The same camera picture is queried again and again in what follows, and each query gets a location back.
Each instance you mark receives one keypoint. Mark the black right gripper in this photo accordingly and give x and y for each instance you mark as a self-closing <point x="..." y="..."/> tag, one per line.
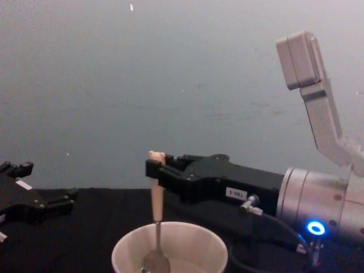
<point x="227" y="182"/>

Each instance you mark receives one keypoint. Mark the black table cloth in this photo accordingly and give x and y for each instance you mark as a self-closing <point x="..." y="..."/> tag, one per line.
<point x="94" y="227"/>

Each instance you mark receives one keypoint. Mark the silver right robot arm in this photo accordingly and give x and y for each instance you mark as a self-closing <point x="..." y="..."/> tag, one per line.
<point x="315" y="196"/>

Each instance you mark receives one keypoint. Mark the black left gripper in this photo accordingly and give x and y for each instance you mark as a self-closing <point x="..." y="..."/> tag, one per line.
<point x="20" y="202"/>

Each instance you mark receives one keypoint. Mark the white paper cup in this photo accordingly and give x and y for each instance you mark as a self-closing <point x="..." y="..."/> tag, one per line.
<point x="199" y="244"/>

